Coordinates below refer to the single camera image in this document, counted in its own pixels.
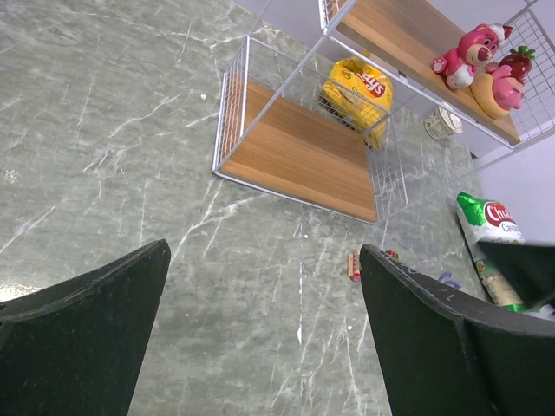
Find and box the yellow snack packet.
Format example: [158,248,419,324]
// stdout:
[321,56,394,149]

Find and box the white yogurt cup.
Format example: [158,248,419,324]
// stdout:
[423,107,463,140]

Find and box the pink bear strawberry donut toy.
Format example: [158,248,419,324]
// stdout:
[470,45,536,120]

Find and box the strawberry cake slice toy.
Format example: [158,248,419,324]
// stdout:
[347,250,400,282]

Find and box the green chips bag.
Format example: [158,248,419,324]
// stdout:
[456,192,541,315]

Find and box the pink bear roll cake toy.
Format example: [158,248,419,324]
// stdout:
[431,23,513,90]

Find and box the white wire wooden shelf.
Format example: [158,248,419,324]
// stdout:
[212,1,554,223]

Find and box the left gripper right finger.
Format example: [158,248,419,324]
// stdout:
[359,244,554,415]

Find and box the purple bunny on pink donut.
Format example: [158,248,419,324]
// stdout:
[438,270,462,289]

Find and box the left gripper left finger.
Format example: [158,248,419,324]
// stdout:
[1,239,171,415]

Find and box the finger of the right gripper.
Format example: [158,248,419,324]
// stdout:
[478,241,554,309]

